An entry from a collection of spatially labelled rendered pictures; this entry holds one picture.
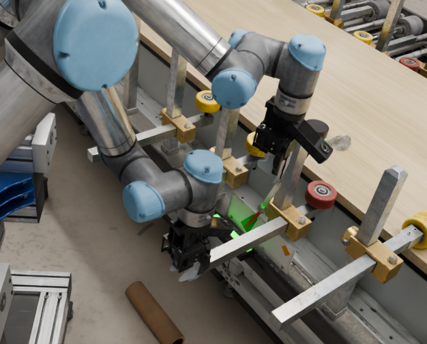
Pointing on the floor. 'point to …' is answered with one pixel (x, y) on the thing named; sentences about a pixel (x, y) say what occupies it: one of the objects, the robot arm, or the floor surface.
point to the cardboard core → (153, 314)
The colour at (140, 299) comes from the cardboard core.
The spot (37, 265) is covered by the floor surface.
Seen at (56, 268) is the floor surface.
